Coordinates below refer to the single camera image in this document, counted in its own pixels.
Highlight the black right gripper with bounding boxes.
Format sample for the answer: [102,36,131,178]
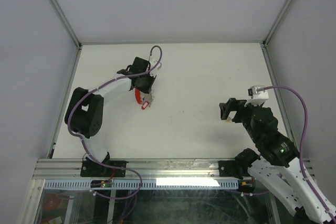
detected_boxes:
[218,98,262,144]

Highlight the red key tag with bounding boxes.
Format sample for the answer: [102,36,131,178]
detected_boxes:
[141,101,150,110]

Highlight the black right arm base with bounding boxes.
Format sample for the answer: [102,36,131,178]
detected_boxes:
[218,160,250,180]

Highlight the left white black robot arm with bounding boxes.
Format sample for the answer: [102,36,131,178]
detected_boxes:
[65,57,162,176]

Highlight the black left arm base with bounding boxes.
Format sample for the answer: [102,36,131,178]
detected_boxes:
[80,159,126,178]

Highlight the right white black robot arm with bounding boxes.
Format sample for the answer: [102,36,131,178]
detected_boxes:
[219,98,335,223]

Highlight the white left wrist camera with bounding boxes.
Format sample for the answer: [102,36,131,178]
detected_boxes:
[149,56,162,77]

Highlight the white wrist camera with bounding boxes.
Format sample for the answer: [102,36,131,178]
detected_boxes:
[245,86,269,106]
[149,56,162,77]

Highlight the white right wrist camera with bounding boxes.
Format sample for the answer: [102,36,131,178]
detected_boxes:
[245,86,269,106]

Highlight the left aluminium frame post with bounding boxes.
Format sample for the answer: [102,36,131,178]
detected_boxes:
[48,0,82,49]

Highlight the aluminium frame post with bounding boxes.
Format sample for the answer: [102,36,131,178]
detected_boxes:
[48,0,82,49]
[262,0,294,47]

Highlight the perforated grey cable duct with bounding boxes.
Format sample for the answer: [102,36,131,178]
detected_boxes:
[45,177,239,190]

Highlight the aluminium front rail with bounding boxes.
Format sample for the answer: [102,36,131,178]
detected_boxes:
[33,157,316,182]

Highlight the right aluminium frame post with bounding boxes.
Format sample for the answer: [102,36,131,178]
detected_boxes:
[262,0,294,47]

